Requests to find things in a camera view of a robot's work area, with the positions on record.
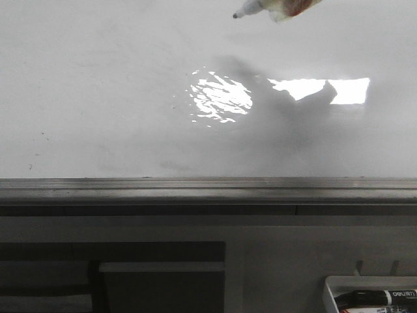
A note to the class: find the white taped whiteboard marker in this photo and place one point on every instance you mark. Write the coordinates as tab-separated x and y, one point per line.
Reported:
279	11

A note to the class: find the white plastic marker tray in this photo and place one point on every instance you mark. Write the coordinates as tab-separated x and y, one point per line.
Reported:
337	285

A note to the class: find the black capped marker in tray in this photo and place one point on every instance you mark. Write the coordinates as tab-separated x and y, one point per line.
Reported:
376	298

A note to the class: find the white whiteboard with aluminium frame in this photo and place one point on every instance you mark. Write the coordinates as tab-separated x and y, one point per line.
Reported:
178	103

